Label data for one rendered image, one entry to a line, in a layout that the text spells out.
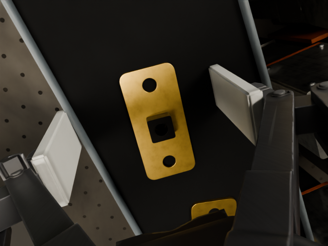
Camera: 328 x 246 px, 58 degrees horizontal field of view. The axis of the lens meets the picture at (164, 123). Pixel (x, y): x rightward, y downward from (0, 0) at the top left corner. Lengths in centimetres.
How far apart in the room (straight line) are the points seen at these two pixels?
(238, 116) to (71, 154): 10
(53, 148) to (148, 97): 8
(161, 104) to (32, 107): 53
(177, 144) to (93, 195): 58
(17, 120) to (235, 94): 62
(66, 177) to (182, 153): 9
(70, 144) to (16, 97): 53
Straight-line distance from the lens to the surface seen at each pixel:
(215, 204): 25
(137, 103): 21
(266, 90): 17
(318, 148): 34
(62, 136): 18
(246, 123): 16
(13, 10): 20
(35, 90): 70
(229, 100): 18
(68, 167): 17
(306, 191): 60
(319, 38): 60
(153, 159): 22
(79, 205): 81
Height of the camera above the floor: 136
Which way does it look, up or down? 69 degrees down
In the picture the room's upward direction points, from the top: 158 degrees clockwise
